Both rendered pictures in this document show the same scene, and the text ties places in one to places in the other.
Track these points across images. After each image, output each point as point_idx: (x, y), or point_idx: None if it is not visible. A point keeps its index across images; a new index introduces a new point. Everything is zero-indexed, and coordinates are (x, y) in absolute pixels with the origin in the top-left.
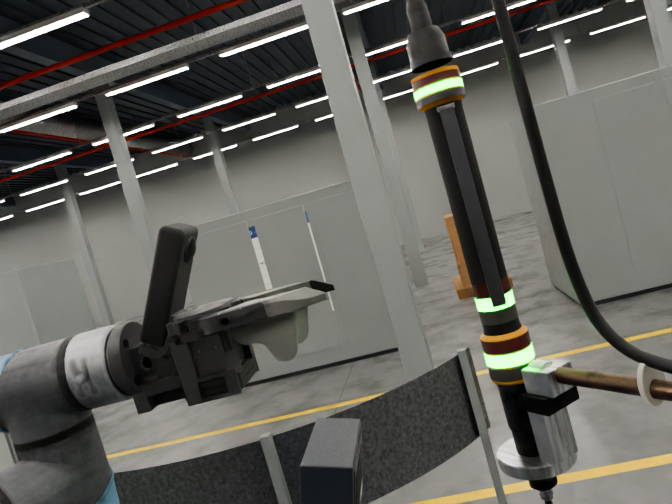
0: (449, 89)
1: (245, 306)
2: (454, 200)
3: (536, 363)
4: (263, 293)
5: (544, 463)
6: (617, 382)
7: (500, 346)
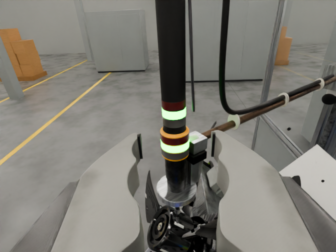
0: None
1: (316, 203)
2: (180, 35)
3: (193, 137)
4: (121, 207)
5: (194, 185)
6: (227, 126)
7: (188, 135)
